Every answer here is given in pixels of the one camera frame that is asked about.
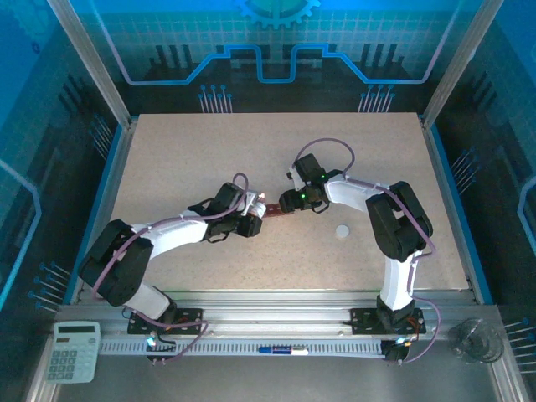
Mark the dark red pill organizer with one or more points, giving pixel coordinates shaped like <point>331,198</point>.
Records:
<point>278,210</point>

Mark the white round bottle cap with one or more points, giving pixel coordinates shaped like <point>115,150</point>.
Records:
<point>342,231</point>

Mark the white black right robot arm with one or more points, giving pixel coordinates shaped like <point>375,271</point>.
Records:
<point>352,194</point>

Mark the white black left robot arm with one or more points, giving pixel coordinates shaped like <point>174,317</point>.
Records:
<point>176,230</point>

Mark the aluminium base beam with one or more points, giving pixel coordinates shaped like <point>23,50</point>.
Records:
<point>276,314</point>

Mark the blue white marker pen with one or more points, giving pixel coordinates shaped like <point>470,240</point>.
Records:
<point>280,350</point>

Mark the black connector box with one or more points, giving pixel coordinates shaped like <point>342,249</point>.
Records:
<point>395,352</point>

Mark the white desk calculator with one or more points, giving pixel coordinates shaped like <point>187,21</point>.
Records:
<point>73,354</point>

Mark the clear glass beaker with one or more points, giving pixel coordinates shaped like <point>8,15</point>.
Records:
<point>477,341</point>

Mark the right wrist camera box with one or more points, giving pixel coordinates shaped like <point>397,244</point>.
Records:
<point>294,178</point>

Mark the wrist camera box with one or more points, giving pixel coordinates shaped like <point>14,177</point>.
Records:
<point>294,178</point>
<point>251,197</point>

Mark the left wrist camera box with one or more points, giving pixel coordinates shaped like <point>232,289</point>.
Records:
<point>251,197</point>

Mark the aluminium blue side rail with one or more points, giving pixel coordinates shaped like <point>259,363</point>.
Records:
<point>104,201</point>
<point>452,209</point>

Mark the aluminium frame post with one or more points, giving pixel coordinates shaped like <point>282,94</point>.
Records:
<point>460,63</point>
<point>90,63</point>

